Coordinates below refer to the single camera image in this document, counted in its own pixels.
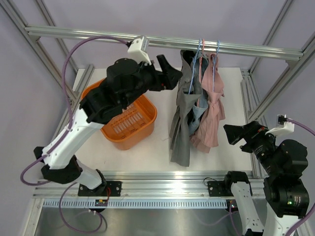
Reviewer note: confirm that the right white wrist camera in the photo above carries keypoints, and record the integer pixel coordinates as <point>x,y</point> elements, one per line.
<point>284,127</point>

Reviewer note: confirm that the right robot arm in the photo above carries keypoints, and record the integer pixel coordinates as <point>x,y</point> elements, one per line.
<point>286,196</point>

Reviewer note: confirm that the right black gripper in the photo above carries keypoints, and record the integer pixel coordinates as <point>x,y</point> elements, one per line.
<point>252,132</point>

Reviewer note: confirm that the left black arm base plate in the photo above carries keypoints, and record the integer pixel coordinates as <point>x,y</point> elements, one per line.
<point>112,188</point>

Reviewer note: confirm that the pink skirt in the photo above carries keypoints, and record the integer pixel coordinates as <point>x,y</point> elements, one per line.
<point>206,136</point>

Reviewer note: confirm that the blue wire hanger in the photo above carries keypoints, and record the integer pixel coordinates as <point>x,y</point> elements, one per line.
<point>194,71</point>
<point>214,61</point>

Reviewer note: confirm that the aluminium frame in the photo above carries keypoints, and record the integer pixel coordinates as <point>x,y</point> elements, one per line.
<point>32,103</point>

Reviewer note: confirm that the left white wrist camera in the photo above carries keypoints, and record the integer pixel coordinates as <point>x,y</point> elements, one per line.
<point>137,50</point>

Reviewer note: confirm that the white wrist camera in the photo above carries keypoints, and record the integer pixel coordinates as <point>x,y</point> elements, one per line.
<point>284,127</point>
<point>137,50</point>

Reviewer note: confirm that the orange plastic basket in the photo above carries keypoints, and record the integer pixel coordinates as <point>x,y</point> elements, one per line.
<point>136,123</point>

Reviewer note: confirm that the grey skirt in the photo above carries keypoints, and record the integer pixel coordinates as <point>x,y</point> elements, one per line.
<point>179,130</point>

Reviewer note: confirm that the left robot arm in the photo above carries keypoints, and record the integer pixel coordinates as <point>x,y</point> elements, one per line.
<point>126,80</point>

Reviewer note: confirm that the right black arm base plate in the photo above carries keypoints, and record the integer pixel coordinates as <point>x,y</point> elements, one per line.
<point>218,189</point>

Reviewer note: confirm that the light blue denim skirt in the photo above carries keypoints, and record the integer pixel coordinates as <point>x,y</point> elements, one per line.
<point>201,104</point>

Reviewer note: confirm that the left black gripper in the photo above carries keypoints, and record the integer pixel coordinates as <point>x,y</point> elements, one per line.
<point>166,79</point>

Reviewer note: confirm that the white slotted cable duct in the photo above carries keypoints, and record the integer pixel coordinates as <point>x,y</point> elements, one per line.
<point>138,203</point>

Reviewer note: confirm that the aluminium hanging rail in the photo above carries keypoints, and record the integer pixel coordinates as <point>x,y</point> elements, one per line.
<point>173,43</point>

